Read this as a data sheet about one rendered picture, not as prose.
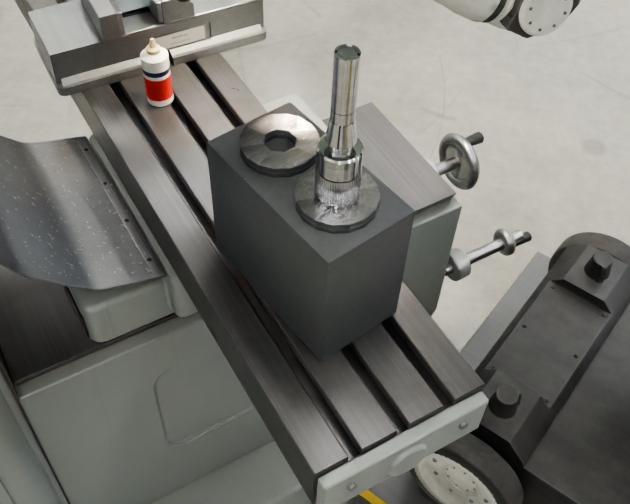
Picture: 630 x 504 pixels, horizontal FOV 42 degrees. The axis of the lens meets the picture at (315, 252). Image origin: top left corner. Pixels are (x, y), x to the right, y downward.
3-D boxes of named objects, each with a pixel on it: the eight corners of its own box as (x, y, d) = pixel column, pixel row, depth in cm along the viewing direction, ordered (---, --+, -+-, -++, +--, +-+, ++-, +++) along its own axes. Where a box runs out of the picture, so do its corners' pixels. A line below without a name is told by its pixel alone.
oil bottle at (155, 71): (167, 87, 126) (159, 26, 118) (178, 102, 124) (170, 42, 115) (143, 95, 125) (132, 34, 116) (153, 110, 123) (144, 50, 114)
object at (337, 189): (319, 172, 87) (320, 134, 83) (362, 179, 87) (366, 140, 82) (310, 204, 84) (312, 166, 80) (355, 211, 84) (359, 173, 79)
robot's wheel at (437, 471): (510, 524, 141) (538, 475, 125) (495, 547, 138) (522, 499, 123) (412, 457, 148) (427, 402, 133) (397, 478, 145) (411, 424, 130)
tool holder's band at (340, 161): (320, 134, 83) (321, 126, 82) (366, 140, 82) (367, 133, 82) (312, 166, 80) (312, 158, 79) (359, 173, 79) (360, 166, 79)
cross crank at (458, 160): (454, 157, 170) (463, 113, 161) (489, 193, 164) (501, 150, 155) (390, 183, 165) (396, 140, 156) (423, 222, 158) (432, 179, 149)
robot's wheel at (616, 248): (634, 324, 168) (670, 263, 153) (624, 340, 166) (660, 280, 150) (547, 276, 175) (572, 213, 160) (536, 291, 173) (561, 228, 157)
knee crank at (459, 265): (518, 229, 170) (525, 210, 165) (537, 249, 167) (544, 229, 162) (432, 269, 163) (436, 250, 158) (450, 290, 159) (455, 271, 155)
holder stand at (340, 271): (289, 206, 111) (290, 90, 96) (398, 312, 101) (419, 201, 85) (215, 247, 106) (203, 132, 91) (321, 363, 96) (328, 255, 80)
